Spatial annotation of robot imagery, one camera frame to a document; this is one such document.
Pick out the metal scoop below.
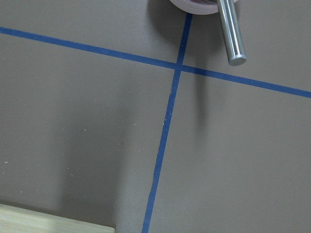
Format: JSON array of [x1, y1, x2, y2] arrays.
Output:
[[216, 0, 246, 66]]

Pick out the pink bowl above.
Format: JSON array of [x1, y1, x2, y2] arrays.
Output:
[[170, 0, 218, 15]]

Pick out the wooden cutting board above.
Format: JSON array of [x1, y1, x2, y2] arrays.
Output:
[[0, 204, 115, 233]]

